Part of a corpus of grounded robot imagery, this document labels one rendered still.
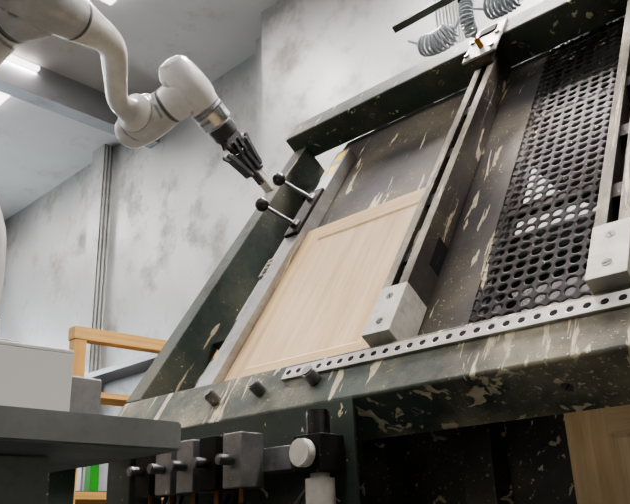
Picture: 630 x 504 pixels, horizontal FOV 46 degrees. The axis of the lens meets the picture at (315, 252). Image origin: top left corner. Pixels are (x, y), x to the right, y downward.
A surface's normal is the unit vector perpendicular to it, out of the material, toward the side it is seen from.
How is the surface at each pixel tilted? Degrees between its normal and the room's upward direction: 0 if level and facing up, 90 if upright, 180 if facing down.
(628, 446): 90
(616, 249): 56
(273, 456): 90
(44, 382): 90
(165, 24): 180
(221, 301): 90
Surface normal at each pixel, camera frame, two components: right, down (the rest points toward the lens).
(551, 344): -0.58, -0.72
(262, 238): 0.74, -0.26
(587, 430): -0.67, -0.24
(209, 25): 0.04, 0.93
